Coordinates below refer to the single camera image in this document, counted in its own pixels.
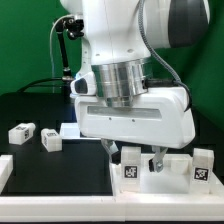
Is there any black cable bundle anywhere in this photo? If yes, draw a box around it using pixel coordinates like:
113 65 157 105
16 14 79 94

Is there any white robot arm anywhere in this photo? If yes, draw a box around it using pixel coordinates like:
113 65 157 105
60 0 210 171

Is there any white marker base plate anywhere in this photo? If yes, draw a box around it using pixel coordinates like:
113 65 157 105
59 123 94 140

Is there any black camera on stand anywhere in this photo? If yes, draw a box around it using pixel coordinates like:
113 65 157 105
55 16 84 40

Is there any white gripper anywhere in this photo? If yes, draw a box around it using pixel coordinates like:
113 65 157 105
70 72 195 172

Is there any white square tabletop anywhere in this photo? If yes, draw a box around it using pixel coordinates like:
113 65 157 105
110 154 224 197

